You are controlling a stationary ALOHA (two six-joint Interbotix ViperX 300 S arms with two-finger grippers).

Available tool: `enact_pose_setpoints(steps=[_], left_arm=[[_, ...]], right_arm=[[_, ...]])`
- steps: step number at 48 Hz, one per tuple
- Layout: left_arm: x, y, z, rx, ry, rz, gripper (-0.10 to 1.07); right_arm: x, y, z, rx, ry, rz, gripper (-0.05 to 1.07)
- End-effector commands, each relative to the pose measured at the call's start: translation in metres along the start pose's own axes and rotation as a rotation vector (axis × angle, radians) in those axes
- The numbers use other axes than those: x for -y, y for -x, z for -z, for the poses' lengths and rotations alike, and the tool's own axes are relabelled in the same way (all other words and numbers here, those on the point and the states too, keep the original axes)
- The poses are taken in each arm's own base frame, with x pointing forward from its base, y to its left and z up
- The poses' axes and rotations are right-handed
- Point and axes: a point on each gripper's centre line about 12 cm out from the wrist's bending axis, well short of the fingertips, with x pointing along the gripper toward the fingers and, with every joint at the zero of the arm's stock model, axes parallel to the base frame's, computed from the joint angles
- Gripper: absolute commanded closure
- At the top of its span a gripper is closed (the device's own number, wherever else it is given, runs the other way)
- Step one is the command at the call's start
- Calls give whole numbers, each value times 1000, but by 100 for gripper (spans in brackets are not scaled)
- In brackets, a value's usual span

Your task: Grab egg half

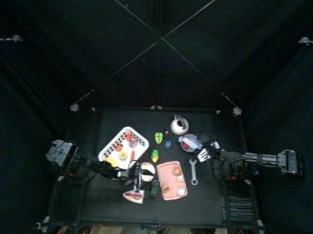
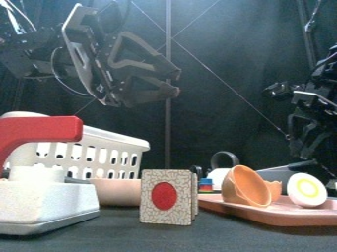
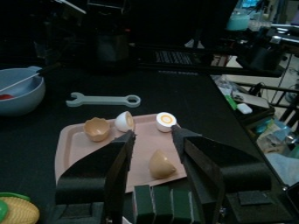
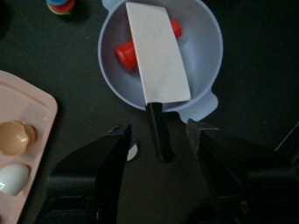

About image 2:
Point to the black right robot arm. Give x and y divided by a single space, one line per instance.
323 82

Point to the grey metal frame pole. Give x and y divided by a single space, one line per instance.
167 98

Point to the white red toy stand mixer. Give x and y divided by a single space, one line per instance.
42 183

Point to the white plastic perforated basket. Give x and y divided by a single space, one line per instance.
111 149

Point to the small brown eggshell half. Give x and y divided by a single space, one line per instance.
276 190

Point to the pale pink bowl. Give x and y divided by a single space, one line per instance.
118 192

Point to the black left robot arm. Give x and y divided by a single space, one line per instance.
22 49

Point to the orange plastic bowl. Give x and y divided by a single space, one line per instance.
244 187

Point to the stacked colourful toy rings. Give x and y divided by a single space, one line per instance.
206 185

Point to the grey slanted flat panel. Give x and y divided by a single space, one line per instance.
274 174

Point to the patterned block with red circle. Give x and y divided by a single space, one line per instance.
165 197

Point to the white egg half yellow yolk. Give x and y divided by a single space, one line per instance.
307 190

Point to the pink plastic tray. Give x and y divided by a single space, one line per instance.
272 213

